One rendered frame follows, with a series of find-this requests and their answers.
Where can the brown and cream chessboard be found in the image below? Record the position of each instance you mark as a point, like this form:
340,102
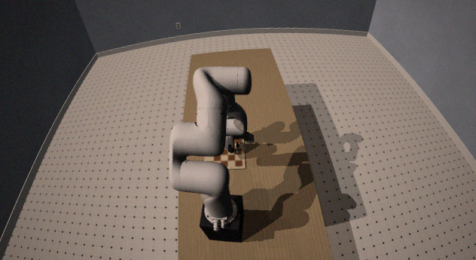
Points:
233,161

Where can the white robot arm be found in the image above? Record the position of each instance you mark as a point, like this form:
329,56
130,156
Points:
217,115

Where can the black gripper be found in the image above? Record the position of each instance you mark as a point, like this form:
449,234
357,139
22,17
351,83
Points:
230,143

